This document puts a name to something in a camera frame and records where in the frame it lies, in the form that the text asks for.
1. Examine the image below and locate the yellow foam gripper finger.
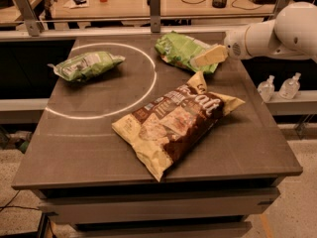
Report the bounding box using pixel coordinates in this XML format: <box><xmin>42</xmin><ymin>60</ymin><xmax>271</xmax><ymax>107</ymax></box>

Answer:
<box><xmin>190</xmin><ymin>45</ymin><xmax>228</xmax><ymax>66</ymax></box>

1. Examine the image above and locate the green rice chip bag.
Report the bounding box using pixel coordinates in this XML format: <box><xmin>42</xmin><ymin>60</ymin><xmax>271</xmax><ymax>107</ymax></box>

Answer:
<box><xmin>155</xmin><ymin>32</ymin><xmax>218</xmax><ymax>74</ymax></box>

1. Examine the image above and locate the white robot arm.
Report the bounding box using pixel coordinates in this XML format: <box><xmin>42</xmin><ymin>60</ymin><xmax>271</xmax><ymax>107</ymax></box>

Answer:
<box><xmin>190</xmin><ymin>2</ymin><xmax>317</xmax><ymax>66</ymax></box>

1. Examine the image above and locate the brown yellow chip bag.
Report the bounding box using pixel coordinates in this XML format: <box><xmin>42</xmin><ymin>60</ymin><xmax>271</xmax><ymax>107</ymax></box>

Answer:
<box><xmin>112</xmin><ymin>71</ymin><xmax>244</xmax><ymax>180</ymax></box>

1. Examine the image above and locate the green white snack bag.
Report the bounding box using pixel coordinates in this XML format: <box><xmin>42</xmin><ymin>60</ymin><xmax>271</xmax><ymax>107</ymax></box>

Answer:
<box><xmin>49</xmin><ymin>52</ymin><xmax>125</xmax><ymax>82</ymax></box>

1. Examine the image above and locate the clear sanitizer bottle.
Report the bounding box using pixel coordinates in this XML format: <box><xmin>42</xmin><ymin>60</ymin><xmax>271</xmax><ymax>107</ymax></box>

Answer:
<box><xmin>258</xmin><ymin>75</ymin><xmax>274</xmax><ymax>102</ymax></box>
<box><xmin>278</xmin><ymin>72</ymin><xmax>301</xmax><ymax>99</ymax></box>

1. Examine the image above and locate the white circle marking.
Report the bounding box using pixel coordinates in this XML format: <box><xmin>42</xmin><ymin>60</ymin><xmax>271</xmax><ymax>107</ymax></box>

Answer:
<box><xmin>46</xmin><ymin>43</ymin><xmax>158</xmax><ymax>120</ymax></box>

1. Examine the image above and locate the middle metal rail bracket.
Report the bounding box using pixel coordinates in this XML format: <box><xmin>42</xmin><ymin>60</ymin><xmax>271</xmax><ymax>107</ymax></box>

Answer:
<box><xmin>148</xmin><ymin>0</ymin><xmax>160</xmax><ymax>33</ymax></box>

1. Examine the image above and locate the left metal rail bracket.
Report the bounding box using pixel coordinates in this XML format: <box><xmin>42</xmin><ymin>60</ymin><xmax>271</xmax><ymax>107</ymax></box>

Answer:
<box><xmin>14</xmin><ymin>0</ymin><xmax>44</xmax><ymax>37</ymax></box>

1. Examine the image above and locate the black floor cable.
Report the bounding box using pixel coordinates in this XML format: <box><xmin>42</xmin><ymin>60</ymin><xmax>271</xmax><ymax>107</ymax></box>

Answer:
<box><xmin>0</xmin><ymin>189</ymin><xmax>41</xmax><ymax>214</ymax></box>

